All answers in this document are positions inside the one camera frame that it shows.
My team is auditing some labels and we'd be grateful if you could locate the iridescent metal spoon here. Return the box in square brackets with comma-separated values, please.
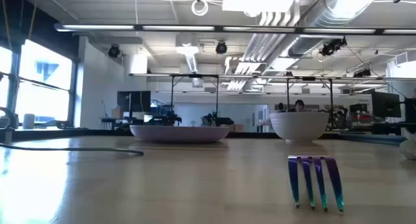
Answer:
[0, 142, 145, 156]

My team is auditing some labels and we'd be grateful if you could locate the white ceramic bowl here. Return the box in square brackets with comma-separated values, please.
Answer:
[269, 111, 330, 143]

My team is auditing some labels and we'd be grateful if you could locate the iridescent metal fork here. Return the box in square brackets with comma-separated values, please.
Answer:
[287, 155, 345, 214]

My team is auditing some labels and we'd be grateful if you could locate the lavender dinner plate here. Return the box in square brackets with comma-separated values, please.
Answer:
[129, 125, 231, 144]

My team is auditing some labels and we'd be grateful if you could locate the black computer monitor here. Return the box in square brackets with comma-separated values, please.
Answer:
[117, 90, 151, 113]
[404, 98, 416, 123]
[371, 91, 402, 119]

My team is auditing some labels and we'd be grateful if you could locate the overhead LED light bar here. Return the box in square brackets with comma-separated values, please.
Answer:
[53, 22, 416, 36]

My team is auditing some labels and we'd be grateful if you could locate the bright ceiling light panel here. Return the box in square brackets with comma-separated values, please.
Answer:
[222, 0, 295, 14]

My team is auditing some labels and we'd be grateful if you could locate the large window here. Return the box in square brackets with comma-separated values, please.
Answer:
[0, 38, 74, 129]

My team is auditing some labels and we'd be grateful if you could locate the white cylinder container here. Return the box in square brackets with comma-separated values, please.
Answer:
[22, 113, 36, 130]

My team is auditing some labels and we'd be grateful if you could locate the black table clamp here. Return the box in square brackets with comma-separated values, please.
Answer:
[0, 106, 19, 143]

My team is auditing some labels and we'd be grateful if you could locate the tan folded cloth napkin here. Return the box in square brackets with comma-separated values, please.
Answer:
[398, 138, 416, 160]

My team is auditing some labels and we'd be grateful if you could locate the black background station frame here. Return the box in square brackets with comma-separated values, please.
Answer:
[129, 73, 335, 131]

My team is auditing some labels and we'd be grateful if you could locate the white coiled cable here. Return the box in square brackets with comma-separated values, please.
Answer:
[190, 0, 209, 17]

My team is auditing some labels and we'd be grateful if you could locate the black overhead camera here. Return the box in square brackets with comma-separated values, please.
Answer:
[319, 36, 348, 57]

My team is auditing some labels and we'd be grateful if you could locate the silver ventilation duct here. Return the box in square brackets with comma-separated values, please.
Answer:
[287, 0, 380, 58]

